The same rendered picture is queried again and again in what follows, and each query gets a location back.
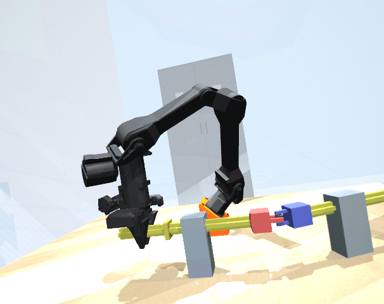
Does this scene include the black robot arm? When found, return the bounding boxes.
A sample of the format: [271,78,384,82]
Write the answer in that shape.
[81,84,246,218]

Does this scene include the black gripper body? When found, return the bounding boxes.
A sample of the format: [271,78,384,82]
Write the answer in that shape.
[106,177,164,229]

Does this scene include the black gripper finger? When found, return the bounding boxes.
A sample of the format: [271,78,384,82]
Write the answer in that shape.
[144,210,158,245]
[128,217,150,249]

